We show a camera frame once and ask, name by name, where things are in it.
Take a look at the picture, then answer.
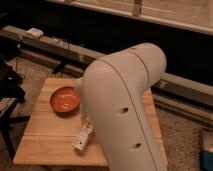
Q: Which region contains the small white box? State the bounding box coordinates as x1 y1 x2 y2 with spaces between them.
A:
26 28 44 38

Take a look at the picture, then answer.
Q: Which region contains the black chair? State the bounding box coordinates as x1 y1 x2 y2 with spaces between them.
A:
0 57 29 159

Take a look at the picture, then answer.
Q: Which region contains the blue and white container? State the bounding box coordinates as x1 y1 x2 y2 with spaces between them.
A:
200 129 213 171

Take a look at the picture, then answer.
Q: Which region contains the orange ceramic bowl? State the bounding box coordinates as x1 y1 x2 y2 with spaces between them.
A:
50 86 80 113

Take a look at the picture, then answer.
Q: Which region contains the long wooden beam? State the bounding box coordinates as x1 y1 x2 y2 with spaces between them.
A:
0 25 213 110

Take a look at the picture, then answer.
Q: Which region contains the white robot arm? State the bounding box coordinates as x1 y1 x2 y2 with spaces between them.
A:
77 43 167 171

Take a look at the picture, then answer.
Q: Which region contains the white plastic bottle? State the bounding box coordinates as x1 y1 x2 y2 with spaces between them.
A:
72 115 94 152

